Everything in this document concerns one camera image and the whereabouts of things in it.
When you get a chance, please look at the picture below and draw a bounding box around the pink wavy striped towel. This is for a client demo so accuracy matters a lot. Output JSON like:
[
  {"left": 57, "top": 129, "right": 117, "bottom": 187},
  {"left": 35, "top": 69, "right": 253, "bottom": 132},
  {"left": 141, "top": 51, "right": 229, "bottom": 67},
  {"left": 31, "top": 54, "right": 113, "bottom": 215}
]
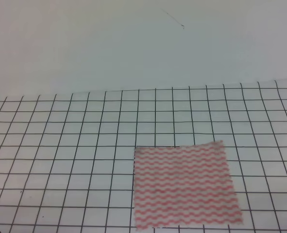
[{"left": 134, "top": 141, "right": 243, "bottom": 231}]

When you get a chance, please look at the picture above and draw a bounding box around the white black grid tablecloth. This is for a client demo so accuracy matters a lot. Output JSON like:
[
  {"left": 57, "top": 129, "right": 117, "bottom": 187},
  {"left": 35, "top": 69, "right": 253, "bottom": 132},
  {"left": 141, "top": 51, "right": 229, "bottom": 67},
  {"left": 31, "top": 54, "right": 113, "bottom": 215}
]
[{"left": 0, "top": 80, "right": 287, "bottom": 233}]

